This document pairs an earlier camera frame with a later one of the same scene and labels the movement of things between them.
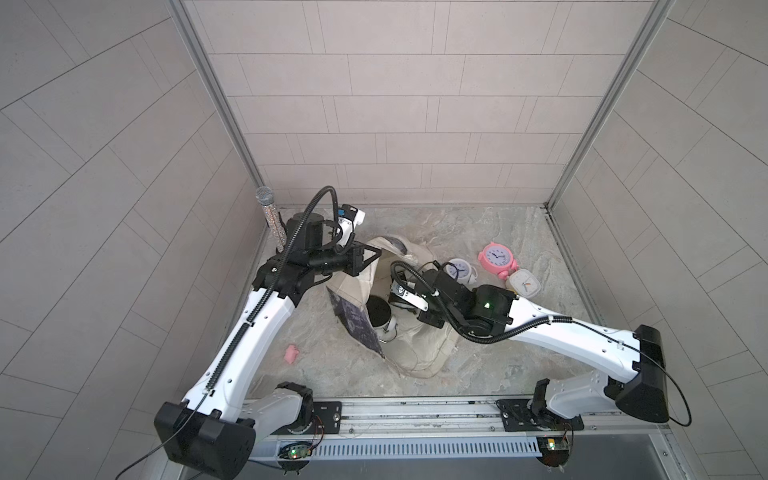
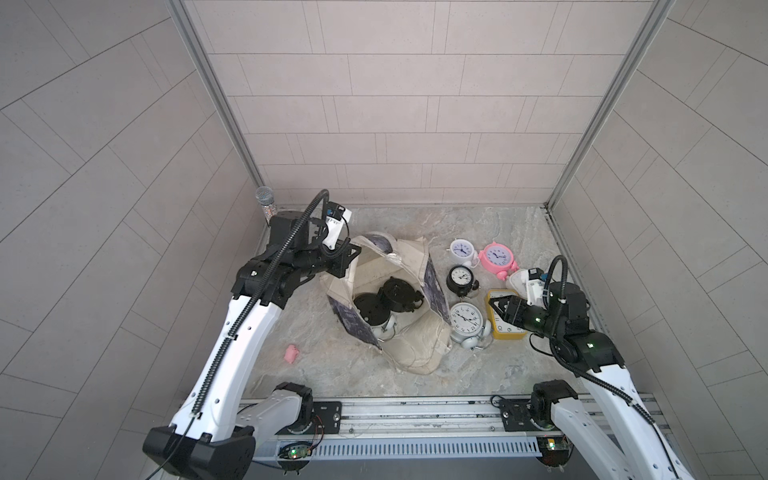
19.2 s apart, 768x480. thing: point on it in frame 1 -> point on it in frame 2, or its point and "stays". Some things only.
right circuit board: x=554 y=450 stays
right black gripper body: x=435 y=312 -> x=531 y=318
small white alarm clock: x=523 y=282 stays
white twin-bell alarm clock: x=462 y=271 -> x=463 y=251
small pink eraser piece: x=291 y=354 stays
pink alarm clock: x=498 y=259 stays
